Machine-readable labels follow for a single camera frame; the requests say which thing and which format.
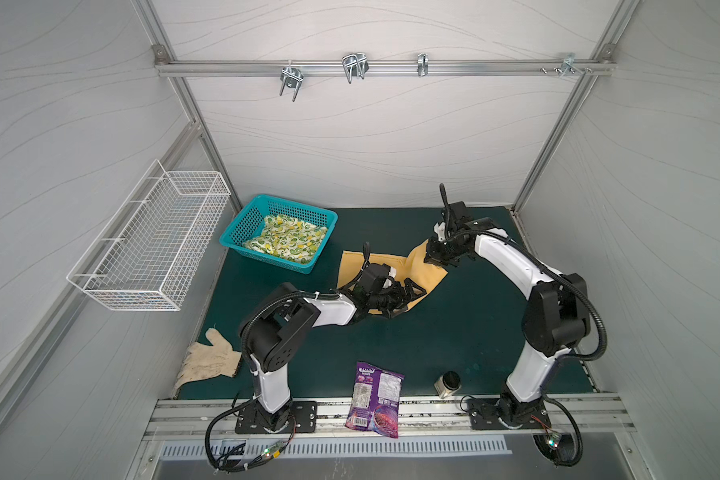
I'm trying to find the yellow skirt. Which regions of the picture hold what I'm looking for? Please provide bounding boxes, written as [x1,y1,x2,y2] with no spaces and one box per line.
[337,241,447,318]

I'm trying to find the green floral skirt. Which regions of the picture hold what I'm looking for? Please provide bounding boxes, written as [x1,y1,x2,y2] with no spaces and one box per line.
[243,215,328,264]

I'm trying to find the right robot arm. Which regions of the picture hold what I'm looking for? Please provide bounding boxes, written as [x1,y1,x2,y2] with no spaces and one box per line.
[425,184,607,429]

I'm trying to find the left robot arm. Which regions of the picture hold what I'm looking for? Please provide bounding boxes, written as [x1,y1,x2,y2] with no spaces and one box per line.
[204,243,427,474]

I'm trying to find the small black-lidded jar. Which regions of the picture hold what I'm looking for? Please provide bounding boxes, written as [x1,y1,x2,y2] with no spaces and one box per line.
[434,371,462,399]

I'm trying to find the purple snack bag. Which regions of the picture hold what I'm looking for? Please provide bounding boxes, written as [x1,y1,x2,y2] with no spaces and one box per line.
[345,362,404,439]

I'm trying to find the teal plastic basket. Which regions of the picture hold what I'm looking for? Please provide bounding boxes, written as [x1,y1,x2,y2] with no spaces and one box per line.
[220,195,338,274]

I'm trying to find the metal clamp right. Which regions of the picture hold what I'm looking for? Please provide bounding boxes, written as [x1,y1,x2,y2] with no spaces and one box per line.
[417,53,429,78]

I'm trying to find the beige work glove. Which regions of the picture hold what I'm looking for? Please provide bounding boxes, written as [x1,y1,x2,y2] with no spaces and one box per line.
[174,328,242,391]

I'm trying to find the aluminium cross bar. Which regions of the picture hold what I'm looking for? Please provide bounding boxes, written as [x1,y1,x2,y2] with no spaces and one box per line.
[155,58,617,78]

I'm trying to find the metal u-bolt clamp middle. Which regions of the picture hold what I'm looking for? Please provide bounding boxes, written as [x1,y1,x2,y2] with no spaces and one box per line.
[341,52,369,84]

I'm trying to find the metal u-bolt clamp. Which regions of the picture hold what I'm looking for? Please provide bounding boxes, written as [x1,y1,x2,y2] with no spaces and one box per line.
[341,52,369,84]
[279,66,304,102]

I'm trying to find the metal u-bolt clamp left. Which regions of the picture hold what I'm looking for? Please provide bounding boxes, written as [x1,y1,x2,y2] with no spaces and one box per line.
[279,66,304,102]

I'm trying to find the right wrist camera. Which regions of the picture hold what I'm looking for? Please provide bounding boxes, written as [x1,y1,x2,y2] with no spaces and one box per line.
[433,222,447,243]

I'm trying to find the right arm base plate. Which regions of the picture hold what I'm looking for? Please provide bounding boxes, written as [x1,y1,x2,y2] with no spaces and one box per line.
[460,395,551,431]

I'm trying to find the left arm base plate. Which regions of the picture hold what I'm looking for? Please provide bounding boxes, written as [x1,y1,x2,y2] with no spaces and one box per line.
[235,400,317,434]

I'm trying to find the metal corner bracket bolts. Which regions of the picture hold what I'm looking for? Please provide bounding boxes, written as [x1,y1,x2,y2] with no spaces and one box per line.
[540,54,594,78]

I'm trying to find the white wire basket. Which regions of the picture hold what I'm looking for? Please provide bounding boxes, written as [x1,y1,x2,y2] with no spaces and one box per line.
[66,160,230,312]

